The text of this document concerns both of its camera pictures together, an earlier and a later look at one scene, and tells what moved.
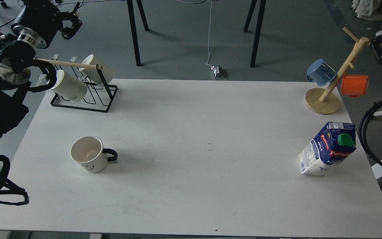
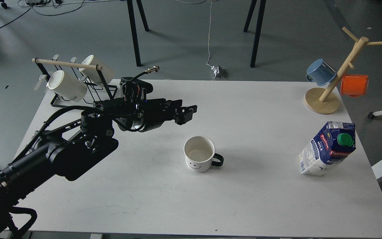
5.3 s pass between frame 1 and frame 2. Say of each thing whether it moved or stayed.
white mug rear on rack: stayed
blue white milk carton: stayed
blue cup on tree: stayed
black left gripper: moved
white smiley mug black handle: moved
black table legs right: stayed
